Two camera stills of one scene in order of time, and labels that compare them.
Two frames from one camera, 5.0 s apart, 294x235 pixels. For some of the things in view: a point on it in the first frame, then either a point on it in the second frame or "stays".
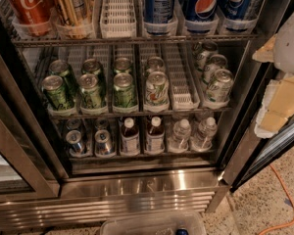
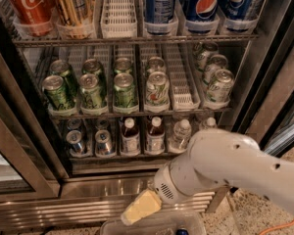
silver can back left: (73, 123) stays
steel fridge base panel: (84, 201) stays
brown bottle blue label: (155, 137) stays
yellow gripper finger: (266, 53) -> (174, 181)
